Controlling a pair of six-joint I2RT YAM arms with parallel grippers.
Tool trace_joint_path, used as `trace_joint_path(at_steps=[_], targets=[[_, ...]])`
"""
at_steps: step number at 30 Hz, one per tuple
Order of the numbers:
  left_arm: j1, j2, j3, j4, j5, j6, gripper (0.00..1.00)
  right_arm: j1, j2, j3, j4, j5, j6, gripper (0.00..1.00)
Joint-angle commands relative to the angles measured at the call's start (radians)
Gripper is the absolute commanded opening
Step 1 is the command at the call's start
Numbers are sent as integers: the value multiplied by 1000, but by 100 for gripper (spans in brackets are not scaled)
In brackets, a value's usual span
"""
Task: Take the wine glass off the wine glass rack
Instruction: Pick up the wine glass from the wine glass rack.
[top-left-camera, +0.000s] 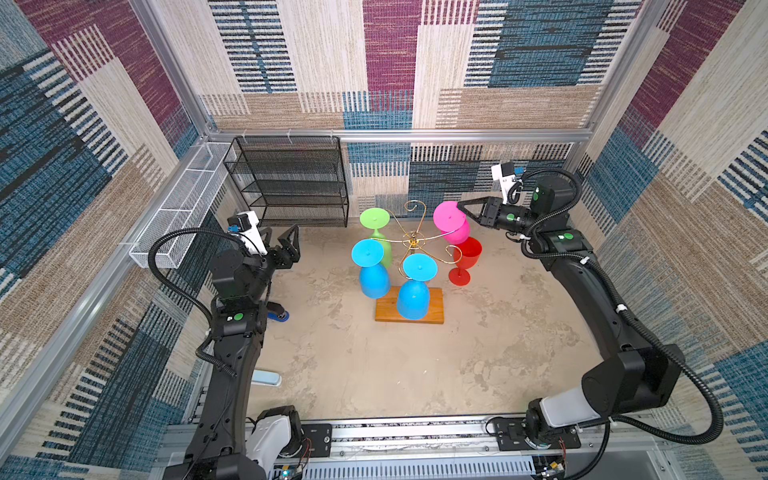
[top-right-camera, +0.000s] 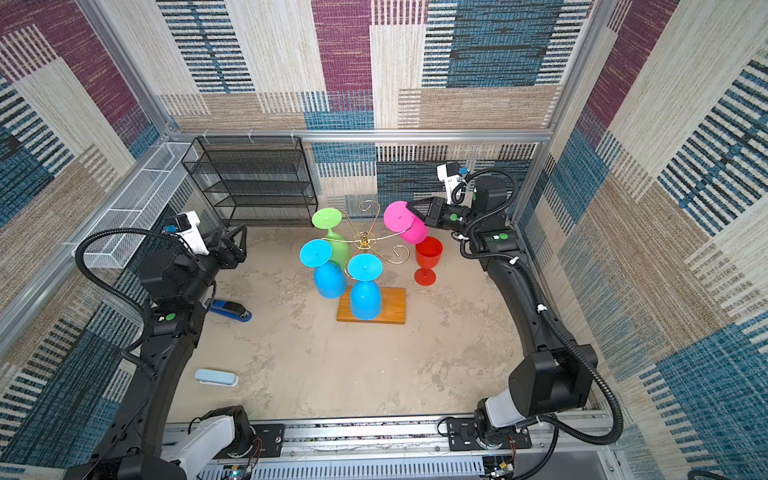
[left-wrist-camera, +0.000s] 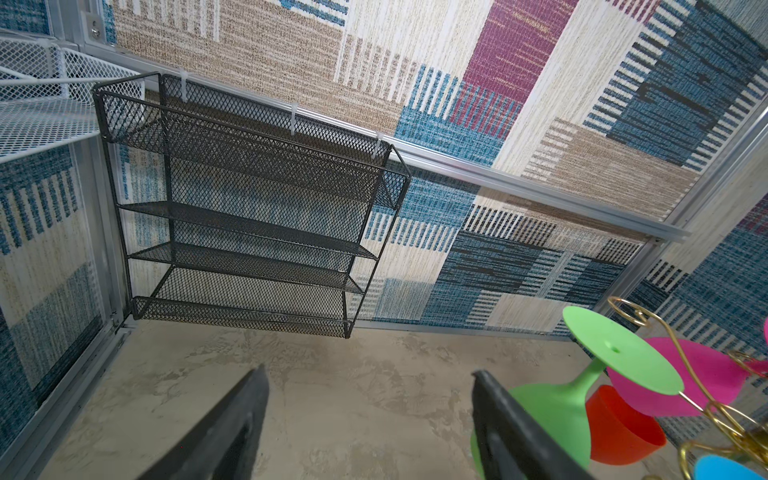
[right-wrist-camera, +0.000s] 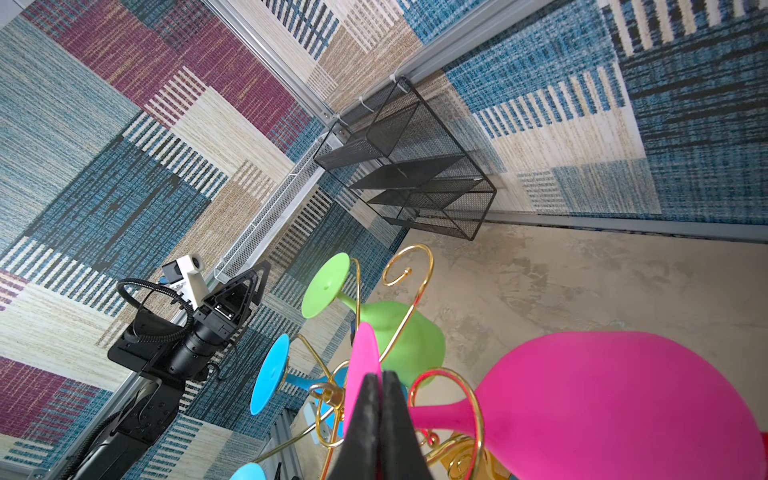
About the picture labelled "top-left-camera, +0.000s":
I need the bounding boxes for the magenta plastic wine glass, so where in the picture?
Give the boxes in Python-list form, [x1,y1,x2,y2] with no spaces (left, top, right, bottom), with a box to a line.
[433,201,471,245]

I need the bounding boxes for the red plastic wine glass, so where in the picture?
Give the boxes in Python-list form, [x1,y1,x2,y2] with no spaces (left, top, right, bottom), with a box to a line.
[449,237,483,287]

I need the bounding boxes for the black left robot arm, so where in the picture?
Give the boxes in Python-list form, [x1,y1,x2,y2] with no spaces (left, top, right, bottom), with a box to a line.
[163,225,305,479]

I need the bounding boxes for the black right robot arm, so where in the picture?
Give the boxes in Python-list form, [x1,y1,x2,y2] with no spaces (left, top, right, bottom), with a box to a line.
[458,168,690,446]

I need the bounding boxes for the black mesh shelf rack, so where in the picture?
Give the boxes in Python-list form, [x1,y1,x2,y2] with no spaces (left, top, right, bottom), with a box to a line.
[223,136,349,227]

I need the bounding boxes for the green plastic wine glass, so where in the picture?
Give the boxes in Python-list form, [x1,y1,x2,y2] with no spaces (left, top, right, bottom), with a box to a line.
[360,207,392,268]

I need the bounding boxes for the blue plastic wine glass rear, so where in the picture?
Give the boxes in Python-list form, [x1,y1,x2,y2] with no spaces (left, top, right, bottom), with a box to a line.
[351,239,391,300]

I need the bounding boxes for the blue plastic wine glass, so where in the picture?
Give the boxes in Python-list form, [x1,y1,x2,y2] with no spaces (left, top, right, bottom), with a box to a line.
[351,239,391,300]
[396,254,438,321]

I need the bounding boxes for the blue plastic wine glass front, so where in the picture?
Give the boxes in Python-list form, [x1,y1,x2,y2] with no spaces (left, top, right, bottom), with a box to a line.
[396,254,438,321]

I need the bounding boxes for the wooden rack base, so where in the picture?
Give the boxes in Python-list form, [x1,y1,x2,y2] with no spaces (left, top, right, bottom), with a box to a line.
[374,287,445,325]

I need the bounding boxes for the light blue flat case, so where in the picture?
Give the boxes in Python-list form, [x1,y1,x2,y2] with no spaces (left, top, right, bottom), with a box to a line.
[251,369,282,387]

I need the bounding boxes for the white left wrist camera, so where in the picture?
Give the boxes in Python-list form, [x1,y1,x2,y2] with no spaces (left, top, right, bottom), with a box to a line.
[227,210,267,256]

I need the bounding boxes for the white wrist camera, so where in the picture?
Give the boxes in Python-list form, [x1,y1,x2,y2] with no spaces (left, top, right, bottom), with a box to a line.
[227,210,267,256]
[491,162,524,205]

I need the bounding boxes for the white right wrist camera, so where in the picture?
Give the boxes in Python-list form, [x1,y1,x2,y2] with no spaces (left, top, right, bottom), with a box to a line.
[491,162,524,205]

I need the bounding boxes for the gold wire glass rack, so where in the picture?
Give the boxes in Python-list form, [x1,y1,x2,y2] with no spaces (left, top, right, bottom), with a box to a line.
[385,200,458,279]

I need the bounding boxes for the black corrugated left cable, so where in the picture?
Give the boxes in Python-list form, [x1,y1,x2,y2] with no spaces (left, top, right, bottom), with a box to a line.
[147,226,253,325]

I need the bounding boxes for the black corrugated cable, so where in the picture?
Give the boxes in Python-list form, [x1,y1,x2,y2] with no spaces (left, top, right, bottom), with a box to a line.
[506,169,725,446]
[147,226,253,325]

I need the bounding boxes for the white wire mesh basket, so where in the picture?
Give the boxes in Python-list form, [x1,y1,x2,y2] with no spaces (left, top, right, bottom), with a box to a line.
[130,142,229,268]

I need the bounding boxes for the black corrugated right cable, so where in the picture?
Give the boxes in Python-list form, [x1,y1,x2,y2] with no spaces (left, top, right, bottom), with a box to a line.
[506,169,725,446]

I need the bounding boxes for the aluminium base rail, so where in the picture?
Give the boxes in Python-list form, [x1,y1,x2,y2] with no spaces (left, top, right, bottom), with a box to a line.
[161,413,667,480]

